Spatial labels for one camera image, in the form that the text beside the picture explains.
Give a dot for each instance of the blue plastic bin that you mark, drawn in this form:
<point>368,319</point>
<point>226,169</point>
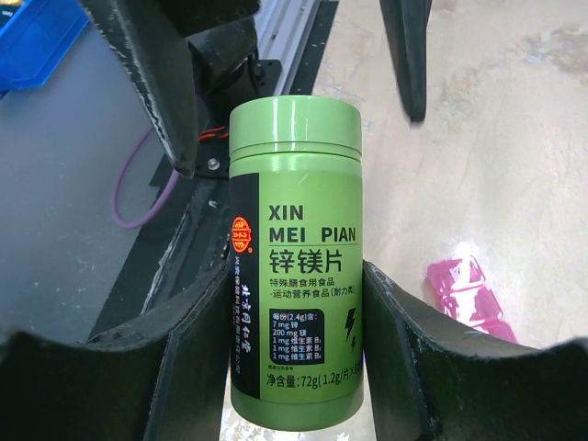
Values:
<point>35,36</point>

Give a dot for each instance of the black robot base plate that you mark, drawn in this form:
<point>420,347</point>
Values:
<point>185,234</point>

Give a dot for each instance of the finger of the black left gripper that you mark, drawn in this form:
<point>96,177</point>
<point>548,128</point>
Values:
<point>405,23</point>

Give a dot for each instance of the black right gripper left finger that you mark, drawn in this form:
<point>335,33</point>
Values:
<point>159,376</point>

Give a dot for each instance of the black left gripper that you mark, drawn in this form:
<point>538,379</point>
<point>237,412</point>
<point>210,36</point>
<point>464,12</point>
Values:
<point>148,37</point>

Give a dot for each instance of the pink weekly pill organizer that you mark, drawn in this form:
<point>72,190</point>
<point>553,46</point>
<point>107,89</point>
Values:
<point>462,293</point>

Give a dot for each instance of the green pill bottle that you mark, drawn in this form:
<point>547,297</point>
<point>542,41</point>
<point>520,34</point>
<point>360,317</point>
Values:
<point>295,182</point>

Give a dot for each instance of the aluminium frame rail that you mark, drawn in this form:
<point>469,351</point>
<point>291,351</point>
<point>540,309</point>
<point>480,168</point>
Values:
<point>283,28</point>

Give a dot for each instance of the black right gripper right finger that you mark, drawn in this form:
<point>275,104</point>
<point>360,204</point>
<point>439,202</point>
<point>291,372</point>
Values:
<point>432,378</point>

